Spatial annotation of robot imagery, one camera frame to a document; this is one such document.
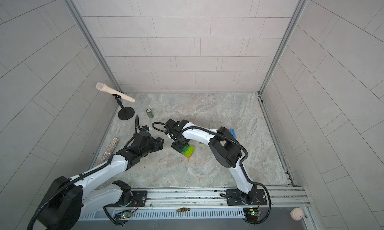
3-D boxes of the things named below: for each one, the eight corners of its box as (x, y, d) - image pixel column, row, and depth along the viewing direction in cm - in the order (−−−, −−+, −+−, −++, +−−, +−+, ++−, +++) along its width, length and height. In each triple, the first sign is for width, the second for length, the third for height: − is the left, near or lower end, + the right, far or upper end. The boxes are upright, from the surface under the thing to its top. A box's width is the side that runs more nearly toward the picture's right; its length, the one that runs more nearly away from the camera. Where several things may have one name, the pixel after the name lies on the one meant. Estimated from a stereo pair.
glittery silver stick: (101, 164, 84) (97, 161, 81) (115, 139, 93) (112, 137, 90) (107, 165, 83) (103, 163, 80) (120, 140, 93) (118, 138, 90)
